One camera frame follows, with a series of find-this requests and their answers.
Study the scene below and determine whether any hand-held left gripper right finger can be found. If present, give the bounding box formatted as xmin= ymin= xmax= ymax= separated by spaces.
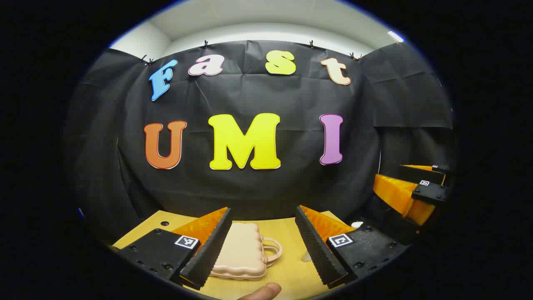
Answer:
xmin=295 ymin=205 xmax=411 ymax=290

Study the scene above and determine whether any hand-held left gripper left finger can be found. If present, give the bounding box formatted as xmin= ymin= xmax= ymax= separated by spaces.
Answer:
xmin=109 ymin=207 xmax=233 ymax=291

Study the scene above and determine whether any pink suitcase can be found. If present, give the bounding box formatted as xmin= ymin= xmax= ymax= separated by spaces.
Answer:
xmin=209 ymin=222 xmax=284 ymax=281

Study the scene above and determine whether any black backdrop cloth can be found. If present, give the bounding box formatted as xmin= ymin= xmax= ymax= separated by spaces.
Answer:
xmin=65 ymin=40 xmax=456 ymax=250

